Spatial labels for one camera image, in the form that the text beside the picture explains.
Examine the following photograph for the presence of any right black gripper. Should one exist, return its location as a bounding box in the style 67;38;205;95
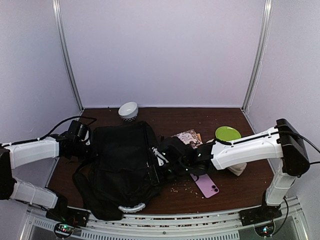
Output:
141;161;189;187

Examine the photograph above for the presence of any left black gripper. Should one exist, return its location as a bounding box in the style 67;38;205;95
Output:
72;140;100;163

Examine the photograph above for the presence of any black student backpack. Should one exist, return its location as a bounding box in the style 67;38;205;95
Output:
72;121;161;221

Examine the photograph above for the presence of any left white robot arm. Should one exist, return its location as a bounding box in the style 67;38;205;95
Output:
0;119;92;222

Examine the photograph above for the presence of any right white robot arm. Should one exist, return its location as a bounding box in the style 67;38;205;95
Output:
147;118;311;221

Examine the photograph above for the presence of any illustrated paperback book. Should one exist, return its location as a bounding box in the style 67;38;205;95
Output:
171;129;203;149

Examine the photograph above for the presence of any pink smartphone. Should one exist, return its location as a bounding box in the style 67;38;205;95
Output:
190;174;220;199

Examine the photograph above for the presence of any orange paperback book underneath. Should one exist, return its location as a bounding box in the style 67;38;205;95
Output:
197;133;202;142

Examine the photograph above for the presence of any white patterned ceramic bowl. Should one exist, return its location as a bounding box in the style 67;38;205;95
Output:
118;101;139;123

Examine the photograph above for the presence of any green round plate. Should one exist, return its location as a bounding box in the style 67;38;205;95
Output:
214;126;242;146

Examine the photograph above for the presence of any cream fabric pencil pouch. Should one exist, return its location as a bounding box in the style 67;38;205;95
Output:
205;138;248;177

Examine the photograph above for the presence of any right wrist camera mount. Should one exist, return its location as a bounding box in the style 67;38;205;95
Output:
151;147;169;167

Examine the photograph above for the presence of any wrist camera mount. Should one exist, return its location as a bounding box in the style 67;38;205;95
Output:
151;147;169;167
65;120;91;146

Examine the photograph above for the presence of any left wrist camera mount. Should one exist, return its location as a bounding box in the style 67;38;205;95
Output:
65;120;91;146

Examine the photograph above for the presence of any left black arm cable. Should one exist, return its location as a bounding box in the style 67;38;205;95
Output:
37;116;98;141

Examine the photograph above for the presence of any front aluminium rail base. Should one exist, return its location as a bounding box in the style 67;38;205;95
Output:
19;197;311;240

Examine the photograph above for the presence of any left aluminium frame post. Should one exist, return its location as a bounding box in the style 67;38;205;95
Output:
52;0;84;112

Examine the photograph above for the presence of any aluminium frame post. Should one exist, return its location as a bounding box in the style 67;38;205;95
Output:
52;0;84;112
242;0;274;114

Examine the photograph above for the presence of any right aluminium frame post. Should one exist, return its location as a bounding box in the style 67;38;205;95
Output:
242;0;274;114

